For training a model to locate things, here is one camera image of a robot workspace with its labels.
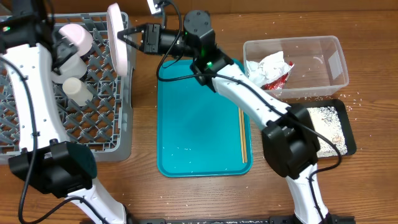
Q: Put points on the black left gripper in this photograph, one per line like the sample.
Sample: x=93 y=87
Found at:
x=66 y=49

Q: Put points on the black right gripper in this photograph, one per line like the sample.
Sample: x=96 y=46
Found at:
x=147 y=38

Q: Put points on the grey bowl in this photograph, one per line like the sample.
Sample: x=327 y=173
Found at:
x=73 y=67

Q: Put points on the large white plate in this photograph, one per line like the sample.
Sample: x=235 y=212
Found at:
x=118 y=48

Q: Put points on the white paper cup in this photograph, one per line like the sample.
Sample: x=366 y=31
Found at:
x=77 y=91

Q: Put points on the white napkin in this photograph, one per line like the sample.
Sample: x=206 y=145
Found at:
x=269 y=69

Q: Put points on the red snack wrapper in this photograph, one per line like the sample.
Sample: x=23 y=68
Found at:
x=278 y=82

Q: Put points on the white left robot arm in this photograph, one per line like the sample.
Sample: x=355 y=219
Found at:
x=35 y=56

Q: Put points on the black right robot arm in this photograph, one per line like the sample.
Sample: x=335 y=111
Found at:
x=291 y=143

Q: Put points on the grey dishwasher rack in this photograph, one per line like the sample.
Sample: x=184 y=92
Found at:
x=105 y=123

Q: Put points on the teal plastic tray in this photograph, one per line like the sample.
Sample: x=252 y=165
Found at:
x=200 y=133

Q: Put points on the clear plastic bin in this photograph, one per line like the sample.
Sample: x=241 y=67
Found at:
x=319 y=64

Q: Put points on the spilled rice pile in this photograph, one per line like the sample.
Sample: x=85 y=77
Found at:
x=326 y=122

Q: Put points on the black tray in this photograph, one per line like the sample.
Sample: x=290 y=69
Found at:
x=342 y=114

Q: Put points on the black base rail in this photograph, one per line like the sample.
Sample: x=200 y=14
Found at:
x=333 y=219

